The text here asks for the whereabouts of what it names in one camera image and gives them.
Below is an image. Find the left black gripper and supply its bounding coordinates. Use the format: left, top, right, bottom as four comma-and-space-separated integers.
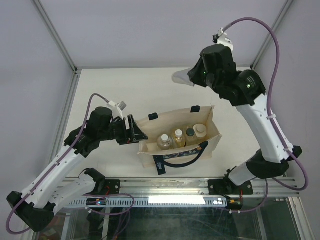
98, 115, 148, 146

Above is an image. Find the clear bottle white cap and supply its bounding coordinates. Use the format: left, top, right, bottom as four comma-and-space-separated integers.
157, 134, 174, 151

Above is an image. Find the cream canvas tote bag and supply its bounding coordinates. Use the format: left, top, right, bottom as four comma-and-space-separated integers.
136, 106, 222, 175

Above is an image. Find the yellow liquid bottle white cap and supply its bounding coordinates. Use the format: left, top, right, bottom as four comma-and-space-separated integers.
171, 129, 186, 149

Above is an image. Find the square bottle black cap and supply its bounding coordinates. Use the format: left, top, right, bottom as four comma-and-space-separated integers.
185, 127, 198, 146

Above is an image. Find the cream round lid jar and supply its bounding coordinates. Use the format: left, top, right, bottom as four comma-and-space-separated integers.
193, 123, 207, 139

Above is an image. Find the silver cosmetic tube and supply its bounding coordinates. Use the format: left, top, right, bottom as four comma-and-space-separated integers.
171, 68, 195, 87

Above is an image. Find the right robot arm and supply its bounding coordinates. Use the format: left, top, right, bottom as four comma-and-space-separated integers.
187, 44, 302, 194

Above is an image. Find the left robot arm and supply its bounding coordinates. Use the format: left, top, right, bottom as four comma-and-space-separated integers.
6, 107, 148, 233

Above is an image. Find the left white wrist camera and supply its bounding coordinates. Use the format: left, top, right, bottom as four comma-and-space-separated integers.
107, 101, 127, 119

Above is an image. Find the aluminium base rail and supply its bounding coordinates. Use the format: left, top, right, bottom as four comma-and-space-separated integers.
59, 176, 301, 198

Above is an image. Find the grey slotted cable duct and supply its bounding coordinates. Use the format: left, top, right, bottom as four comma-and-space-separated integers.
66, 195, 227, 209

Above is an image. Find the left aluminium frame post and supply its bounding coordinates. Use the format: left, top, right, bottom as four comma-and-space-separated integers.
31, 0, 78, 74

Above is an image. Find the aluminium frame post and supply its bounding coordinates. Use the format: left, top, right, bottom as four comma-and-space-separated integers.
31, 0, 78, 74
249, 0, 294, 72

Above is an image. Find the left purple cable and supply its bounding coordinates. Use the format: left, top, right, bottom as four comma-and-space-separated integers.
5, 93, 111, 235

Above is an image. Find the purple cable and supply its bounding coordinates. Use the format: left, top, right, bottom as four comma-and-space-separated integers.
222, 17, 310, 191
5, 93, 111, 235

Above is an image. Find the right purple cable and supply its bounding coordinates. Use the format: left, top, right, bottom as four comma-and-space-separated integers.
222, 17, 310, 191

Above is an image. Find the right aluminium frame post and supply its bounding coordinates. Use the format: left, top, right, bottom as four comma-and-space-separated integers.
249, 0, 294, 72

